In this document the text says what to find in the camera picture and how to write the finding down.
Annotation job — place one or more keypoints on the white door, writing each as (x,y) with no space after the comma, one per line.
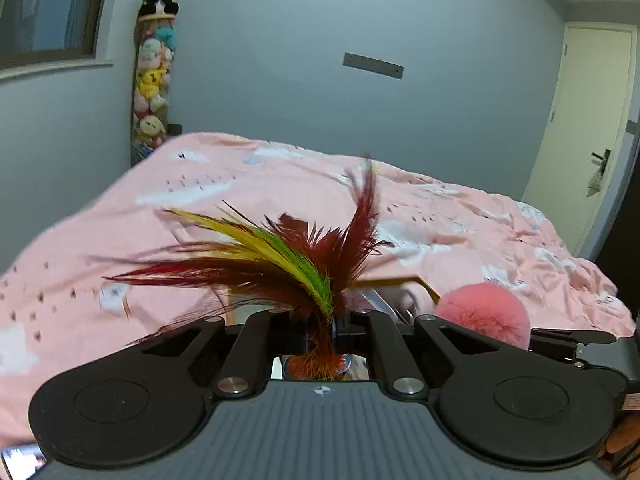
(575,135)

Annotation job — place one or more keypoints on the pink fluffy pom-pom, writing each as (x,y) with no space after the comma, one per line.
(480,310)

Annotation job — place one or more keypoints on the window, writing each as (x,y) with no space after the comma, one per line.
(45,5)

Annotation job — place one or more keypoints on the orange-rimmed cardboard box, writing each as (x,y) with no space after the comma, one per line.
(420,282)

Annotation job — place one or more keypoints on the colourful feather shuttlecock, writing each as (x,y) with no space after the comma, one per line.
(310,270)

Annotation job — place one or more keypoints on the tall tube of plush toys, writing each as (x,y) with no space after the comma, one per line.
(150,90)

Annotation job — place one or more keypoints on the person's right hand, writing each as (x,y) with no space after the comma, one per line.
(622,447)

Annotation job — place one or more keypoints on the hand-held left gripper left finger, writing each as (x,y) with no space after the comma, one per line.
(282,332)

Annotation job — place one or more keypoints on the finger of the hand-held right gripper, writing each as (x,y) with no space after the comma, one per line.
(550,351)
(570,336)

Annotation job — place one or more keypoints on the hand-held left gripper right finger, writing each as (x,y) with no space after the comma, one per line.
(357,332)

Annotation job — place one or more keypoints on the pink cloud-print bed sheet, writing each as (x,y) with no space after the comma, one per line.
(250,185)

